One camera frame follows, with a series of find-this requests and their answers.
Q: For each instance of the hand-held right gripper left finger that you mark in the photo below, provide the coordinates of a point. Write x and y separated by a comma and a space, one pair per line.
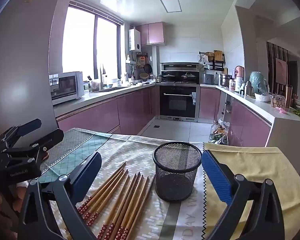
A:
87, 177

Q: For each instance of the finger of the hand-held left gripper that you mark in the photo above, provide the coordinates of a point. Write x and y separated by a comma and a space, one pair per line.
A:
51, 138
28, 126

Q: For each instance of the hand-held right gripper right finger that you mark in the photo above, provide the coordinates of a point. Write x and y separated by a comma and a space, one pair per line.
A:
216, 177

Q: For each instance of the black mesh holder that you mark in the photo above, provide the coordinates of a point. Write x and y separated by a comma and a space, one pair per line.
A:
176, 177

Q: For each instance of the bunch of wooden chopsticks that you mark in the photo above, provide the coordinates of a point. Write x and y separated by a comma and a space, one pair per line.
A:
125, 195

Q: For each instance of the person's left hand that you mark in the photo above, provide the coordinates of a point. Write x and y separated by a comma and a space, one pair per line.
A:
18, 195

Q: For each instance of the yellow cloth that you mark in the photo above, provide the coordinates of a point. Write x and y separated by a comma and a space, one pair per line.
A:
252, 162

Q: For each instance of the plastic bags of vegetables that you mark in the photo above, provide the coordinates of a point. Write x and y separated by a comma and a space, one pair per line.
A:
218, 135

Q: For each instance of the patterned beige green tablecloth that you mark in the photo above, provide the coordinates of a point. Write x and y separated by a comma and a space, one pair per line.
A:
130, 150

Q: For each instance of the white microwave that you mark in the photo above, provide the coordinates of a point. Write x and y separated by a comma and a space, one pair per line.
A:
65, 87

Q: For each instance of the pink base cabinets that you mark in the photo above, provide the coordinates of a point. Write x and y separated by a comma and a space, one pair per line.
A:
242, 122
102, 112

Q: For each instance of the grey refrigerator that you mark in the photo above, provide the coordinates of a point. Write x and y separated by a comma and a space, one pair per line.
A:
20, 67

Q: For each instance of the steel faucet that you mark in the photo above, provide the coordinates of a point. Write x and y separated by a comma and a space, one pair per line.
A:
101, 77

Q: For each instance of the black built-in oven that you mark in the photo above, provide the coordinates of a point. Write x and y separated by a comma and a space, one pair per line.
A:
178, 102

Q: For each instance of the steel flask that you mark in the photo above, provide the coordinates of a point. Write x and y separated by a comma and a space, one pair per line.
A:
248, 89

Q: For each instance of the steel stockpot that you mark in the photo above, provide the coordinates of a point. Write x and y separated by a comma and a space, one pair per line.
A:
225, 80

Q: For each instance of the clear plastic food container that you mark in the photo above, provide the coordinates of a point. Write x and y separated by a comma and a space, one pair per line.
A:
277, 101

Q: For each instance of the kitchen window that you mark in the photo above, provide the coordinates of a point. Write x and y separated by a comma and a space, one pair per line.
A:
82, 42

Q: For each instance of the dark pot with lid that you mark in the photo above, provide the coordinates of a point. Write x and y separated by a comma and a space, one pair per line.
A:
189, 75
168, 75

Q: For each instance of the pink kettle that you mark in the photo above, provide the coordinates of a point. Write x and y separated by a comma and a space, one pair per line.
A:
239, 72

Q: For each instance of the copper tumbler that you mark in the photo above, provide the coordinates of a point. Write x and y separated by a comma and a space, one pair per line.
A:
288, 96

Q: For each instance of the black range hood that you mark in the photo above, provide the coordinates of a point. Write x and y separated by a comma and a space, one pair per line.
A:
180, 66

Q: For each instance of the hanging frying pan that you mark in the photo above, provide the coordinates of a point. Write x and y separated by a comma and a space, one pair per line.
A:
147, 68

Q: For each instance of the wooden cutting board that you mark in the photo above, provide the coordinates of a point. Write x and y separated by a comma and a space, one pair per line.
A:
218, 55

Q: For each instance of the white water heater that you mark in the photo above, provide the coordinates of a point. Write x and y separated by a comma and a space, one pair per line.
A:
134, 40

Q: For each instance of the ceiling light panel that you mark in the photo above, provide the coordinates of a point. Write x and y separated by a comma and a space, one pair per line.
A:
170, 4

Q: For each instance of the black wall rack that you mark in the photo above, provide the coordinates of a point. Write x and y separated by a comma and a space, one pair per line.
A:
217, 66

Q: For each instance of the framed wall picture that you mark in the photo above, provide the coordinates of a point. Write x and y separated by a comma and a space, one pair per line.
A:
281, 71

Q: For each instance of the pink wall cabinet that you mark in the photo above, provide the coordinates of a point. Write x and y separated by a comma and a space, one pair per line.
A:
152, 33

